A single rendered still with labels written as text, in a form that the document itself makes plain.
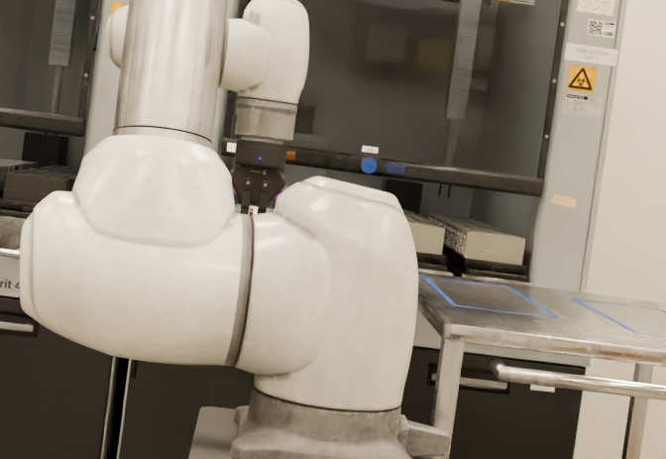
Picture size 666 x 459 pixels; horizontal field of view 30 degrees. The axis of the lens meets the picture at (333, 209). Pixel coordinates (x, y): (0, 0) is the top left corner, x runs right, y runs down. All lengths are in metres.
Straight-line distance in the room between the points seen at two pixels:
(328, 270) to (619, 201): 2.44
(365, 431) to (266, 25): 0.75
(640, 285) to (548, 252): 1.24
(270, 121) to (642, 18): 1.97
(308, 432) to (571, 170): 1.28
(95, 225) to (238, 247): 0.14
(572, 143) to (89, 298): 1.39
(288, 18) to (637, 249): 1.99
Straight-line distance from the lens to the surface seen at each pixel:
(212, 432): 1.31
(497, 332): 1.48
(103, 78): 2.34
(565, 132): 2.39
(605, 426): 3.66
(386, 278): 1.20
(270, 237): 1.20
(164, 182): 1.19
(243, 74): 1.79
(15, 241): 2.28
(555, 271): 2.40
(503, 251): 2.36
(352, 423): 1.22
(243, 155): 1.81
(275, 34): 1.79
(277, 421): 1.23
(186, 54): 1.25
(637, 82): 3.59
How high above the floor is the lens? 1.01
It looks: 3 degrees down
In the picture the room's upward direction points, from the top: 8 degrees clockwise
